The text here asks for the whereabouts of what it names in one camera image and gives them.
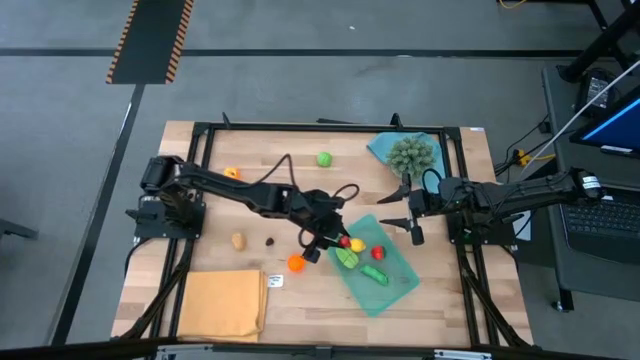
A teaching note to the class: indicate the smooth toy orange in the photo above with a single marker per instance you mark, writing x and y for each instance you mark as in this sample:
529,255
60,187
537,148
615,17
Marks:
231,172

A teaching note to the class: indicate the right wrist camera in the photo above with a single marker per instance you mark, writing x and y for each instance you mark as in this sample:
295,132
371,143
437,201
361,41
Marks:
418,235

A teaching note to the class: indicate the black power adapter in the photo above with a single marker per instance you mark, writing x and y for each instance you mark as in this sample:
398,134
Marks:
595,92

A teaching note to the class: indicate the large red toy strawberry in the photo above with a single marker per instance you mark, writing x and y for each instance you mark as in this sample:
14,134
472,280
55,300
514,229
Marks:
377,252

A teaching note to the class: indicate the spiky green artificial plant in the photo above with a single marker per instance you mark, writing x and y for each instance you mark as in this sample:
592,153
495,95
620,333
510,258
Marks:
410,157

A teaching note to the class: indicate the dark toy blackberry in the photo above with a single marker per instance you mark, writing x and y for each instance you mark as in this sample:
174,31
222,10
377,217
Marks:
269,241

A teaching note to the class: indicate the black camera mount crossbar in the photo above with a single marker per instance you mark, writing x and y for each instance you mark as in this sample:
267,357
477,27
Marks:
75,352

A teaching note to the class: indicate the dark furniture foot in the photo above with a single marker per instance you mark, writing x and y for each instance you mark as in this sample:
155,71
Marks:
15,229

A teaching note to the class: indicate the small white sticker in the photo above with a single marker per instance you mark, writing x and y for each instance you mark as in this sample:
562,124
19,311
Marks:
477,129

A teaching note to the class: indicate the silver metal bracket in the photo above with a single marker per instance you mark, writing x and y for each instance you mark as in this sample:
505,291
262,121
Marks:
185,354
460,356

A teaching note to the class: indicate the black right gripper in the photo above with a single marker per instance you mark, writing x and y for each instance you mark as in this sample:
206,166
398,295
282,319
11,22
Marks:
427,202

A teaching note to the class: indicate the round green toy fruit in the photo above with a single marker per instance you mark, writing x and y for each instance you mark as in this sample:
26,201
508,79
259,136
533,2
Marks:
324,159

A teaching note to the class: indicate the teal plastic cutting board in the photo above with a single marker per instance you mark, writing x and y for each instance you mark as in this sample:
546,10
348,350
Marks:
395,295

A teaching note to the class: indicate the black mat with striped edges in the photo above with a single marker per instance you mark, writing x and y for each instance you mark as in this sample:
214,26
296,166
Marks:
150,40

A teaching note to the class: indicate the small red toy strawberry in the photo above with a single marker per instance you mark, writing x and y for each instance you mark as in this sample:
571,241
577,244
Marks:
344,242

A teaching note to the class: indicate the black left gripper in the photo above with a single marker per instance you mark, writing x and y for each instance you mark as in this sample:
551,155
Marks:
327,230

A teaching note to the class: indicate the black aluminium table frame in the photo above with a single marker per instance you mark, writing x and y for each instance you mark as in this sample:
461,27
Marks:
300,126

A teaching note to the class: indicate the monitor with blue screen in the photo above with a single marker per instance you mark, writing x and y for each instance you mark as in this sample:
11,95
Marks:
620,125

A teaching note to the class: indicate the dark grey equipment cart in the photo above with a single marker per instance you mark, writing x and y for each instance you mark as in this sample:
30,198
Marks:
580,280

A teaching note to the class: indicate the yellow toy lemon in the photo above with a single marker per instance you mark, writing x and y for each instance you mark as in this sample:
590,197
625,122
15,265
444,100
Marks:
358,245

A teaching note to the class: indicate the tan toy potato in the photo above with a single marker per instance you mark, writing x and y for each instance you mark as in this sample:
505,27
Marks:
239,241

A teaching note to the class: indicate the green toy pea pod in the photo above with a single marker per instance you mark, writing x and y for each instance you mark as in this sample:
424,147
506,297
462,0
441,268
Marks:
374,275

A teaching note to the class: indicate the black metal stand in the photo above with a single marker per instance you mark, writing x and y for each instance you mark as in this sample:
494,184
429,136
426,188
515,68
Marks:
595,47

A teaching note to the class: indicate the white handwritten paper label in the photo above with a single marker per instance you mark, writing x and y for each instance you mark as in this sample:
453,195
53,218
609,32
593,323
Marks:
275,281

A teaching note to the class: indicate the ribbed orange toy pumpkin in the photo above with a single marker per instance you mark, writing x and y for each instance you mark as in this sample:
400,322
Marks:
295,263

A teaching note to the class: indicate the folded orange cloth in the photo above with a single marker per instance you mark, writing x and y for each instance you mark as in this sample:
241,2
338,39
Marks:
220,305

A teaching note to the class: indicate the black laptop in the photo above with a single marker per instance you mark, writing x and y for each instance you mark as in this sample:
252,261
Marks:
600,225

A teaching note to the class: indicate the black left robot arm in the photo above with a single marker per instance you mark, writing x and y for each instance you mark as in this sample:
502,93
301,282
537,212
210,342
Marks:
225,185

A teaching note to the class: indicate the light green toy starfruit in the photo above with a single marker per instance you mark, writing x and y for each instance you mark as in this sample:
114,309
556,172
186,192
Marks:
347,258

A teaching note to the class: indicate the blue cloth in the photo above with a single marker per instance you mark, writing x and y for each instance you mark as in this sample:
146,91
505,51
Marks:
380,145

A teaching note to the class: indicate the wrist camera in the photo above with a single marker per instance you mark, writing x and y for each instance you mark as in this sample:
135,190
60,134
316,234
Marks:
311,255
418,235

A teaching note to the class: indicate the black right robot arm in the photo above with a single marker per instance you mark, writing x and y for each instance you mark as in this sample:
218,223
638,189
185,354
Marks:
525,192

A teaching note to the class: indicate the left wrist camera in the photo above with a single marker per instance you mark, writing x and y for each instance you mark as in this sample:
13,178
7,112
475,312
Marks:
311,255

